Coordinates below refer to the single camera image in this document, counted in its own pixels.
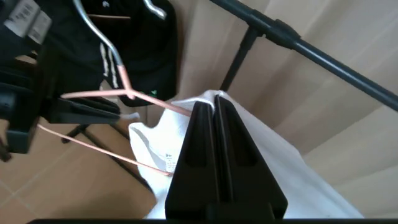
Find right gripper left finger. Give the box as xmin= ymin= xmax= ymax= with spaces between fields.
xmin=164 ymin=100 xmax=220 ymax=219

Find black clothes rack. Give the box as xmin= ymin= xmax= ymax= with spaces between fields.
xmin=60 ymin=0 xmax=398 ymax=190

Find black shorts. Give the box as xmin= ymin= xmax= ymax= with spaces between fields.
xmin=30 ymin=0 xmax=178 ymax=108

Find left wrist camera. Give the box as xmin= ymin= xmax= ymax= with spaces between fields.
xmin=0 ymin=0 xmax=53 ymax=46

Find white T-shirt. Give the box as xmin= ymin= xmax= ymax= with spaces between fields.
xmin=128 ymin=90 xmax=364 ymax=219

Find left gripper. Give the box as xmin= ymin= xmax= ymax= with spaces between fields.
xmin=0 ymin=43 xmax=122 ymax=156

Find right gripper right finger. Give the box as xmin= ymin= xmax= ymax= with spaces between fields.
xmin=214 ymin=95 xmax=289 ymax=219

